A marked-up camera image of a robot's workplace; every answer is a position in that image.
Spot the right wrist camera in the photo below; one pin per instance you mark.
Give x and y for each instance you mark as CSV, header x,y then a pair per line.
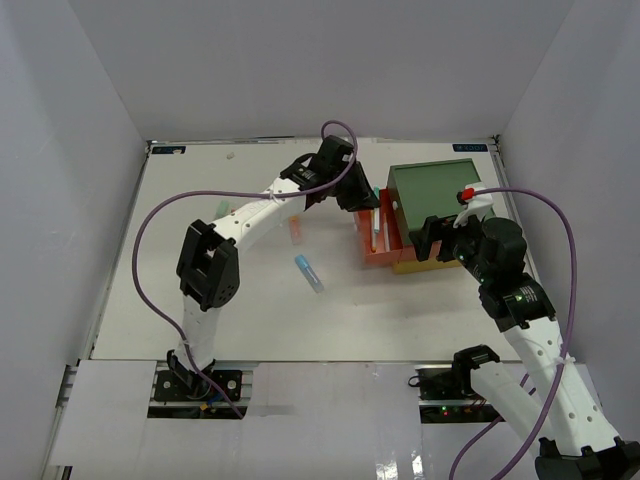
x,y
475,202

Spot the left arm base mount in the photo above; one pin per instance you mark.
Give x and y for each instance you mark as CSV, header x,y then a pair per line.
x,y
177,383

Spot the green highlighter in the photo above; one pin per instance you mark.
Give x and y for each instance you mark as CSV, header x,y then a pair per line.
x,y
222,209

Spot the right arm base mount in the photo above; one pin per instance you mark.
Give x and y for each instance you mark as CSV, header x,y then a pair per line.
x,y
442,401

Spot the blue highlighter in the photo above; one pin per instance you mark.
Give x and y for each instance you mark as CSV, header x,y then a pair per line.
x,y
309,274

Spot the red drawer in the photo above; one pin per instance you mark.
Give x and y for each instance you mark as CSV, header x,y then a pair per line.
x,y
363,227

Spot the pink cap white pen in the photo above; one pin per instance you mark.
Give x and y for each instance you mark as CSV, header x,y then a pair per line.
x,y
386,236

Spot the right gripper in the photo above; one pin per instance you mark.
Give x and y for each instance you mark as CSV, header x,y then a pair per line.
x,y
435,229

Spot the orange pink highlighter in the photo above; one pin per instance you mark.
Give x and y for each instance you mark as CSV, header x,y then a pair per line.
x,y
295,230

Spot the stacked drawer box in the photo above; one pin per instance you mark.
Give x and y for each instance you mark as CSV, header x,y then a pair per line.
x,y
421,190

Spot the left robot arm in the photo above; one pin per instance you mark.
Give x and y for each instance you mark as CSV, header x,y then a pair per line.
x,y
208,265

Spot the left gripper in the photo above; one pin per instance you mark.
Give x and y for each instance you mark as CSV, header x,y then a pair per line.
x,y
363,196

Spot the orange cap pen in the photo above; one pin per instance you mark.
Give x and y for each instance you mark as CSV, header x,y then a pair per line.
x,y
375,227

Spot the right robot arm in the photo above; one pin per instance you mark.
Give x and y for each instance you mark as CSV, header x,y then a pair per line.
x,y
573,439

